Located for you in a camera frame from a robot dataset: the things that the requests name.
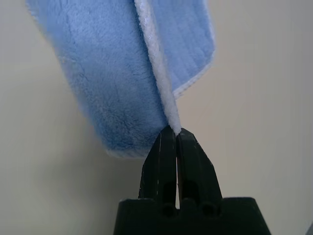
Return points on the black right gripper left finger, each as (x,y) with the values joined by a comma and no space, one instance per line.
(161,166)

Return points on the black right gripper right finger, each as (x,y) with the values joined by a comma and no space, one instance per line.
(193,166)

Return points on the light blue towel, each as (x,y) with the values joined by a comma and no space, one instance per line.
(102,73)

